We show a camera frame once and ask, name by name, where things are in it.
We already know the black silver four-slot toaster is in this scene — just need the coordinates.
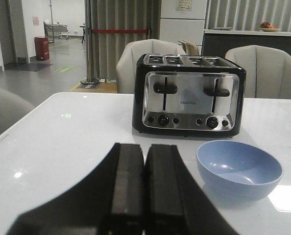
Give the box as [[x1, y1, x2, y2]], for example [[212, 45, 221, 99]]
[[132, 54, 246, 138]]

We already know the fruit plate on counter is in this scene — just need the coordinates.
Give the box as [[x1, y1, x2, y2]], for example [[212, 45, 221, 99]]
[[259, 22, 281, 32]]

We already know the blue bowl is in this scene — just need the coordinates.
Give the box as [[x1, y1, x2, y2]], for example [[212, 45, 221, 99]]
[[196, 140, 283, 201]]

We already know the beige chair on right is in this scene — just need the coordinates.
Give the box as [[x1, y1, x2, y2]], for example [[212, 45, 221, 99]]
[[225, 45, 291, 99]]

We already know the stanchion post with red belt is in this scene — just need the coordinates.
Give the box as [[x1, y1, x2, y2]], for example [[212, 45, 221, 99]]
[[80, 27, 151, 85]]

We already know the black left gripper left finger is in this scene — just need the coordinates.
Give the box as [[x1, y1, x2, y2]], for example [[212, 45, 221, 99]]
[[13, 143, 144, 235]]

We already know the red trash bin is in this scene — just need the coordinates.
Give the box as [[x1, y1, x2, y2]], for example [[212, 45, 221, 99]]
[[34, 37, 49, 60]]

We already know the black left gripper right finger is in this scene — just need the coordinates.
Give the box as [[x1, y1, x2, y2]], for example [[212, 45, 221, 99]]
[[145, 144, 236, 235]]

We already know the dark kitchen counter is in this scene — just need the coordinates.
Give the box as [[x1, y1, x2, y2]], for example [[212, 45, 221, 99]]
[[201, 29, 291, 57]]

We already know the beige chair behind toaster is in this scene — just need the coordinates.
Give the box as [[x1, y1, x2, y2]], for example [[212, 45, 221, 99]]
[[116, 39, 185, 94]]

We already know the beige chair at left edge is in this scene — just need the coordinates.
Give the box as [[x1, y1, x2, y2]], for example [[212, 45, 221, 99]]
[[0, 88, 34, 134]]

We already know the white refrigerator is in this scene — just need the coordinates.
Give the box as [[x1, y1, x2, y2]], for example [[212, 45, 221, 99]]
[[159, 0, 208, 46]]

